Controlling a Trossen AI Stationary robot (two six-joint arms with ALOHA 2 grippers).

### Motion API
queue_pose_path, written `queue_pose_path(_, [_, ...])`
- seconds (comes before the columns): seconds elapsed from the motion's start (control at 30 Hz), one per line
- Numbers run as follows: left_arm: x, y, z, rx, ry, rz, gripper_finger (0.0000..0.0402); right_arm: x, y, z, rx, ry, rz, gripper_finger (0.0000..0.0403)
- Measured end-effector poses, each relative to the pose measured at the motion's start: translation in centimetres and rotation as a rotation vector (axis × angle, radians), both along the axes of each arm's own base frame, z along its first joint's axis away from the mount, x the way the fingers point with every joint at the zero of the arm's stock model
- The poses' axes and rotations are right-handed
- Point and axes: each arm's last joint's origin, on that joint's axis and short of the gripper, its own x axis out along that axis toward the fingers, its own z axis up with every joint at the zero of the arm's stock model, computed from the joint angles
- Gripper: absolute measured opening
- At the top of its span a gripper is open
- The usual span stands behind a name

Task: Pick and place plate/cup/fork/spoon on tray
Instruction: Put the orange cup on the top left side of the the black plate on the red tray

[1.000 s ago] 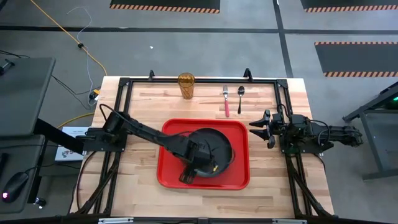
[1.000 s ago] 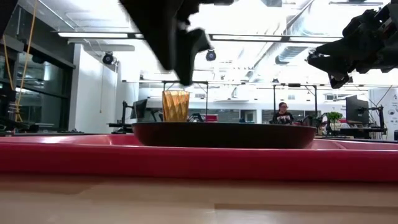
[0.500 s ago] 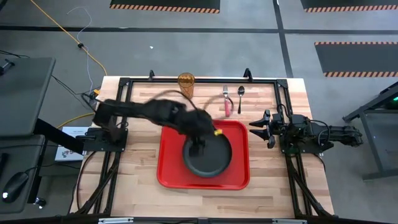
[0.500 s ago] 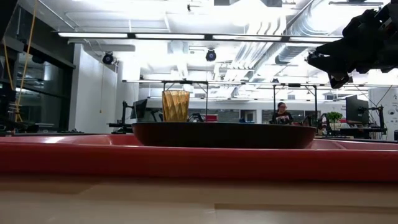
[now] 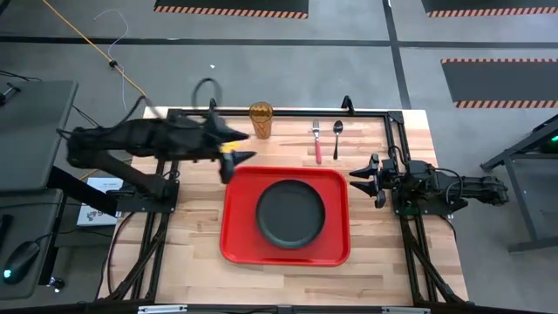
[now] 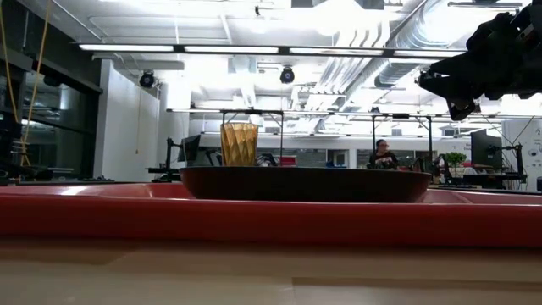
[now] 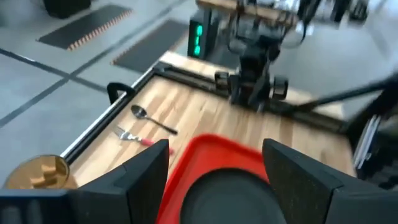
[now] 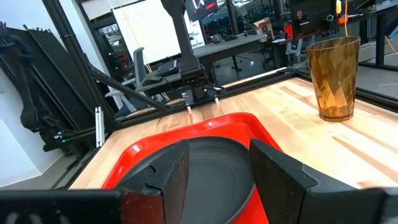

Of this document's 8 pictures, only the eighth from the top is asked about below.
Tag black round plate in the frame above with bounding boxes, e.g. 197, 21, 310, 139
124, 136, 256, 224

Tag brown cardboard box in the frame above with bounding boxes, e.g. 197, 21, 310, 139
252, 17, 275, 40

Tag black computer keyboard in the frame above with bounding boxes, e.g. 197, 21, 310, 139
155, 58, 180, 77

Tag monitor with lit screen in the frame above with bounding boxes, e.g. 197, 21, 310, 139
185, 0, 220, 22

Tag white aluminium extrusion piece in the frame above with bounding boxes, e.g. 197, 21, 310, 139
95, 106, 106, 148

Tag red plastic tray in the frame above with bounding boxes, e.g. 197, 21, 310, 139
101, 112, 282, 224

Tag black diagonal frame brace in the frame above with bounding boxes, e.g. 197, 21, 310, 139
88, 63, 170, 112

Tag black table edge rail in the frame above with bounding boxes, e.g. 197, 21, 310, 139
51, 68, 398, 190

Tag yellow hanging cable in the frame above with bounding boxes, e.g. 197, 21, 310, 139
384, 35, 398, 56
343, 0, 349, 37

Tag amber faceted plastic cup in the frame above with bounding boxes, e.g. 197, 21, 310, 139
306, 35, 361, 123

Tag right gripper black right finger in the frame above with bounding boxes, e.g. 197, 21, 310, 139
249, 138, 385, 224

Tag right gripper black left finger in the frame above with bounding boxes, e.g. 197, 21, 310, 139
115, 139, 191, 224

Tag black rig frame post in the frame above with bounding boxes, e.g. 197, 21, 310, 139
42, 0, 116, 128

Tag stacked black metal frames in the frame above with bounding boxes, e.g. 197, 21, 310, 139
0, 21, 98, 156

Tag black workbench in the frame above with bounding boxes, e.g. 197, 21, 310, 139
289, 0, 398, 69

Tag grey office desk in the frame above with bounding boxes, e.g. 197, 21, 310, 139
136, 33, 268, 94

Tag grey office chair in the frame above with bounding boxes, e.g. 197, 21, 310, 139
104, 46, 165, 113

